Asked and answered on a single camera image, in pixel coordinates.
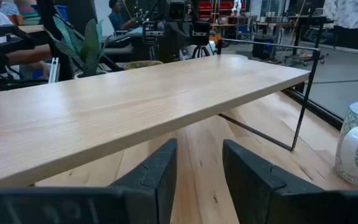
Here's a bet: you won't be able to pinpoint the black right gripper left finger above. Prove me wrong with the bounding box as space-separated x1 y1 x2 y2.
0 139 178 224

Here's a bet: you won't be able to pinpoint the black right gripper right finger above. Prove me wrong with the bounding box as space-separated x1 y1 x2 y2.
223 139 358 224

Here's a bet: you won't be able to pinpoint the wooden shelf with black legs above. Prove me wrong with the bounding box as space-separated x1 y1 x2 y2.
0 38 322 194

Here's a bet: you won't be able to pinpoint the white plant pot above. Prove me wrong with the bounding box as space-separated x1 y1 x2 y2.
73 69 109 80

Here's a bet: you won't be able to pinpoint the white aluminium profile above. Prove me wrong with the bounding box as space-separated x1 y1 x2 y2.
48 57 60 84

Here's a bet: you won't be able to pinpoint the woven wicker basket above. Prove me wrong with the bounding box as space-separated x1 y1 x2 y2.
122 60 163 71

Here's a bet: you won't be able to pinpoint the green leafy plant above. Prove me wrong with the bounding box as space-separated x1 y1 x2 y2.
45 17 112 77

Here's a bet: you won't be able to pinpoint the person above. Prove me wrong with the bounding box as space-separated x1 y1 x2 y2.
0 0 53 80
108 0 138 32

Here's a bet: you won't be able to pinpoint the white patterned curtain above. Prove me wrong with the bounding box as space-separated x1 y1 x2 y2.
323 0 358 29

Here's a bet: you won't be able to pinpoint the red storage bins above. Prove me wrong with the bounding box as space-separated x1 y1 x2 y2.
198 0 247 20

